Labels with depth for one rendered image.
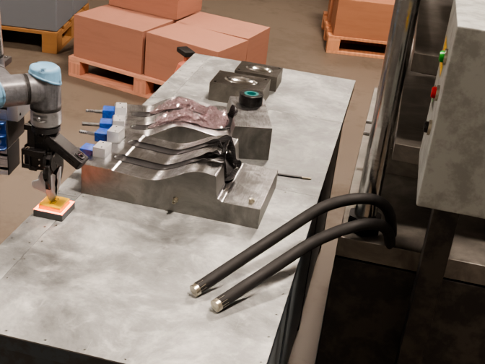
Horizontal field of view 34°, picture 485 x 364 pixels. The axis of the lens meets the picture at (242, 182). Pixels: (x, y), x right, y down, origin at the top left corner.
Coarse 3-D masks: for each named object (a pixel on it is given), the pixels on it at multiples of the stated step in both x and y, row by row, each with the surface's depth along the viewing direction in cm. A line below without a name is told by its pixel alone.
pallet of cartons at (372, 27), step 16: (336, 0) 635; (352, 0) 618; (368, 0) 623; (384, 0) 629; (336, 16) 624; (352, 16) 624; (368, 16) 623; (384, 16) 623; (336, 32) 630; (352, 32) 630; (368, 32) 629; (384, 32) 629; (336, 48) 635
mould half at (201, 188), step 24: (120, 144) 225; (168, 144) 231; (192, 144) 228; (96, 168) 212; (120, 168) 213; (144, 168) 215; (192, 168) 208; (216, 168) 208; (240, 168) 226; (264, 168) 228; (96, 192) 215; (120, 192) 213; (144, 192) 211; (168, 192) 210; (192, 192) 208; (216, 192) 207; (240, 192) 213; (264, 192) 215; (216, 216) 210; (240, 216) 208
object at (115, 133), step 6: (114, 126) 228; (120, 126) 229; (84, 132) 230; (90, 132) 229; (96, 132) 227; (102, 132) 227; (108, 132) 225; (114, 132) 225; (120, 132) 226; (96, 138) 227; (102, 138) 227; (108, 138) 226; (114, 138) 226; (120, 138) 227
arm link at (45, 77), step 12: (36, 72) 185; (48, 72) 185; (60, 72) 189; (36, 84) 186; (48, 84) 187; (60, 84) 189; (36, 96) 186; (48, 96) 188; (60, 96) 191; (36, 108) 189; (48, 108) 189; (60, 108) 192
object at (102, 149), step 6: (84, 144) 220; (90, 144) 220; (96, 144) 217; (102, 144) 218; (108, 144) 218; (84, 150) 217; (90, 150) 217; (96, 150) 216; (102, 150) 216; (108, 150) 218; (96, 156) 217; (102, 156) 216
